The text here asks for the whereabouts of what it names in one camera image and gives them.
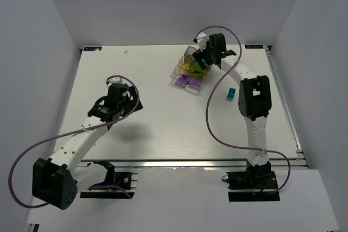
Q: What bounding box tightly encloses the clear plastic bin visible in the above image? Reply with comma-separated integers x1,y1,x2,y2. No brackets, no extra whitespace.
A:
170,66,204,94

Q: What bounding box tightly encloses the blue label right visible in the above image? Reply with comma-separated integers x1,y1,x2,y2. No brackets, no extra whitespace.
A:
245,44,264,49

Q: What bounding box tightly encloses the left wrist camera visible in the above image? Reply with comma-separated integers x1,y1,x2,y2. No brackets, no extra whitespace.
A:
105,77,123,86

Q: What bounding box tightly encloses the blue label left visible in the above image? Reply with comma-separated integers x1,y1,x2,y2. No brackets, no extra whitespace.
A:
83,46,102,52

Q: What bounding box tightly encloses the green long lego brick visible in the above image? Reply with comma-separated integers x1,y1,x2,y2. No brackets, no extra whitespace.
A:
191,64,206,76

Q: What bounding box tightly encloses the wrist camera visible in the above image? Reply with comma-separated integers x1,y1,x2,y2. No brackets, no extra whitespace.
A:
105,77,123,86
194,32,209,51

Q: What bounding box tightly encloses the blue label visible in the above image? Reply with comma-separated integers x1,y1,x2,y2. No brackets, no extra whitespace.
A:
245,44,264,49
83,46,102,52

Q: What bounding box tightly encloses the purple long lego brick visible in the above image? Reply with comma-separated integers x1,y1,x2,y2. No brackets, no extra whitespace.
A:
188,78,202,88

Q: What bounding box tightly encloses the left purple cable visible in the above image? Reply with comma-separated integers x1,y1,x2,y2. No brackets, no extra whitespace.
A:
8,75,140,209

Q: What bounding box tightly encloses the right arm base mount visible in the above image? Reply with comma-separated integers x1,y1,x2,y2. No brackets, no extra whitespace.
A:
221,162,280,202

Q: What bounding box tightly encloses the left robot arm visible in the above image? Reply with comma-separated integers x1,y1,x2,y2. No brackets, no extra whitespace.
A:
32,83,142,210

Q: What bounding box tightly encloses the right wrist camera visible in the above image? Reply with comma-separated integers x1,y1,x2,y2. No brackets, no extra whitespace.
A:
194,32,209,51

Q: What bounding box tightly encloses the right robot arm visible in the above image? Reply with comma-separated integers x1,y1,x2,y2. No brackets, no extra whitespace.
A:
193,32,272,167

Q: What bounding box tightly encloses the purple sloped lego brick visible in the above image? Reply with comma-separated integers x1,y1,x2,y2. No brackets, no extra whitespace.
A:
175,74,191,88

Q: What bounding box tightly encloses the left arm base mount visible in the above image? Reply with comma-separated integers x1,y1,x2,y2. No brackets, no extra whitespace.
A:
80,160,137,199

